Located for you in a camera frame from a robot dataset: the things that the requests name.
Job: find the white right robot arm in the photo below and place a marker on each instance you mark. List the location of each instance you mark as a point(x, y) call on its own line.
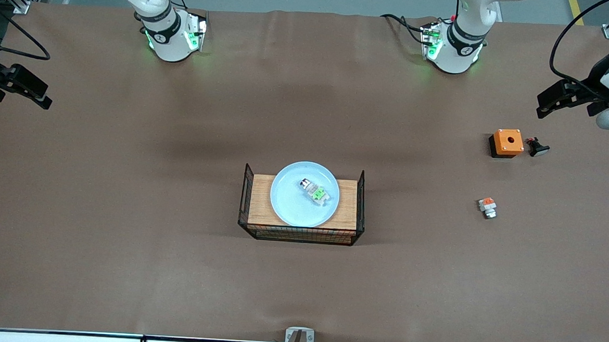
point(170, 44)

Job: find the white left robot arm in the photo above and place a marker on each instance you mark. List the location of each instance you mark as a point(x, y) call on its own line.
point(459, 56)

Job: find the red button green contact block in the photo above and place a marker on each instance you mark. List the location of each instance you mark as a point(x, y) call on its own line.
point(315, 191)

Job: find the wooden board shelf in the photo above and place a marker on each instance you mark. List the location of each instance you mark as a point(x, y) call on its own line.
point(261, 200)

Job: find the light blue round plate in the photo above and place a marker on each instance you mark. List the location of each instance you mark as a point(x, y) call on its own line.
point(305, 194)

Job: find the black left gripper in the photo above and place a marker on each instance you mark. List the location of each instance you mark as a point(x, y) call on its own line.
point(598, 78)

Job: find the button switch orange contact block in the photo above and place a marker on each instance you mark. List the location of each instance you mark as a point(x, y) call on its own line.
point(487, 207)

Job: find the base connector box green light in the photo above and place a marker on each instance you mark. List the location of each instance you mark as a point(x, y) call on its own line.
point(194, 32)
point(431, 41)

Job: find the orange button enclosure box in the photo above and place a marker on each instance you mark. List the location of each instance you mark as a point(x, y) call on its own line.
point(507, 142)

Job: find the black mushroom button head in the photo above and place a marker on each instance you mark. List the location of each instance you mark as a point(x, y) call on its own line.
point(537, 148)

